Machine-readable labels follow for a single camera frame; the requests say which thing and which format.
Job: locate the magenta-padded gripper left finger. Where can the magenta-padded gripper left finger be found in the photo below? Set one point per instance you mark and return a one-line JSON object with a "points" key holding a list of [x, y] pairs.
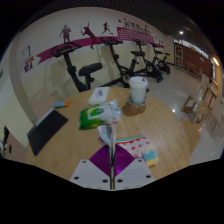
{"points": [[88, 173]]}

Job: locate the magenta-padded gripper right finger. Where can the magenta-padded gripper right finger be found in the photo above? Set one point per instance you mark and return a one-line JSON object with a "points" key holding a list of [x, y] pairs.
{"points": [[136, 173]]}

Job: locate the colourful checked towel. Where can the colourful checked towel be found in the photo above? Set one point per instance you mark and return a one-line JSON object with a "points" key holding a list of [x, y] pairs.
{"points": [[140, 146]]}

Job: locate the green wet wipes pack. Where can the green wet wipes pack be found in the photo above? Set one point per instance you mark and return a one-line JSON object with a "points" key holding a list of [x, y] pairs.
{"points": [[96, 116]]}

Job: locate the brown tape roll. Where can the brown tape roll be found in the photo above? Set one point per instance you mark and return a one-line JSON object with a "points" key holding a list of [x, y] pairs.
{"points": [[135, 109]]}

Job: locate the blue and orange marker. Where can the blue and orange marker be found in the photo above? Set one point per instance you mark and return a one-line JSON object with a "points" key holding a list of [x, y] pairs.
{"points": [[61, 104]]}

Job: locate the flat white box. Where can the flat white box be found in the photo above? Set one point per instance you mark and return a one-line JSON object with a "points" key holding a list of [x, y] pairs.
{"points": [[98, 96]]}

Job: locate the beige wooden chair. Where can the beige wooden chair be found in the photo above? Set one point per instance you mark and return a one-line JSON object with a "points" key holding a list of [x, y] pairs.
{"points": [[41, 106]]}

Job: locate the black exercise bike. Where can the black exercise bike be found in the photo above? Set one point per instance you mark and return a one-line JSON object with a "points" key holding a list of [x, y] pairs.
{"points": [[163, 63], [70, 66], [148, 68], [115, 56]]}

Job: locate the wooden shelf unit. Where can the wooden shelf unit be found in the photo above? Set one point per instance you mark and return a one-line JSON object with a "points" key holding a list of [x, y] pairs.
{"points": [[179, 55]]}

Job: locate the round ceiling light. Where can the round ceiling light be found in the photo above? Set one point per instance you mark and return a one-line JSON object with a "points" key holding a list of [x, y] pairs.
{"points": [[181, 32]]}

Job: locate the wall poster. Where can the wall poster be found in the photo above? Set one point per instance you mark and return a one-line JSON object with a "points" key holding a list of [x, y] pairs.
{"points": [[28, 60]]}

